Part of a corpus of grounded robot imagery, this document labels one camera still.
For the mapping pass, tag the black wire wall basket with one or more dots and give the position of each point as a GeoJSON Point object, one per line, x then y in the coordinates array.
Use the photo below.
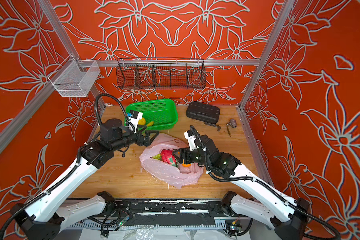
{"type": "Point", "coordinates": [161, 74]}

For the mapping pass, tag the white wire mesh basket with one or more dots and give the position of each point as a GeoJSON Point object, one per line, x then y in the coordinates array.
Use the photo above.
{"type": "Point", "coordinates": [73, 78]}

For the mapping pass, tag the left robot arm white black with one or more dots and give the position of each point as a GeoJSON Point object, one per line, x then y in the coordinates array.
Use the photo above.
{"type": "Point", "coordinates": [43, 217]}

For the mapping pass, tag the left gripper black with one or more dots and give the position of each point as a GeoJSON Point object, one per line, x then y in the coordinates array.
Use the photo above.
{"type": "Point", "coordinates": [147, 140]}

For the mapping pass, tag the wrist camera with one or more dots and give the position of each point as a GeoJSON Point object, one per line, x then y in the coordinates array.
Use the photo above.
{"type": "Point", "coordinates": [133, 118]}
{"type": "Point", "coordinates": [190, 137]}

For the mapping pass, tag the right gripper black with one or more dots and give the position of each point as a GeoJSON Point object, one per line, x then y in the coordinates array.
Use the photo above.
{"type": "Point", "coordinates": [182, 151]}

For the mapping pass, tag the dark hex key tool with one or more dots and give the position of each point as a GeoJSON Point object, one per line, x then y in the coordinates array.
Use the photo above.
{"type": "Point", "coordinates": [213, 125]}

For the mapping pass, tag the pink plastic bag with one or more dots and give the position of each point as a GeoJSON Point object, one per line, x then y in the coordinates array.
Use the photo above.
{"type": "Point", "coordinates": [174, 176]}

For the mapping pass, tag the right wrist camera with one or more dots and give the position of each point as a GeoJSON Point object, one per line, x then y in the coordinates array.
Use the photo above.
{"type": "Point", "coordinates": [190, 137]}

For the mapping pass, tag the small metal fitting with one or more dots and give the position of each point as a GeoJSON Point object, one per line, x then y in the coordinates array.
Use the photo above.
{"type": "Point", "coordinates": [232, 123]}

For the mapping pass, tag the green plastic basket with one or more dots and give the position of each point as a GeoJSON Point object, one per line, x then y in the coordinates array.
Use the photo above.
{"type": "Point", "coordinates": [163, 113]}

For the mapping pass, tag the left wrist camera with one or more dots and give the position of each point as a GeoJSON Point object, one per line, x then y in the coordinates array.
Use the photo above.
{"type": "Point", "coordinates": [133, 118]}

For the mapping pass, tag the red green dragon fruit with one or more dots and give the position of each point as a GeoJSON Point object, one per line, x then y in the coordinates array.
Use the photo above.
{"type": "Point", "coordinates": [167, 157]}

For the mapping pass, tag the black plastic case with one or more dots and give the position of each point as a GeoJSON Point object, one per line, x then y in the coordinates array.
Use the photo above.
{"type": "Point", "coordinates": [203, 112]}

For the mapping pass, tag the yellow lemon fruit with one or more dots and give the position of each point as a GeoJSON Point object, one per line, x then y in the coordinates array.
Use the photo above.
{"type": "Point", "coordinates": [142, 122]}

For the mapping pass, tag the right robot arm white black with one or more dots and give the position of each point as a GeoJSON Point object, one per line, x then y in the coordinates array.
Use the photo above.
{"type": "Point", "coordinates": [283, 214]}

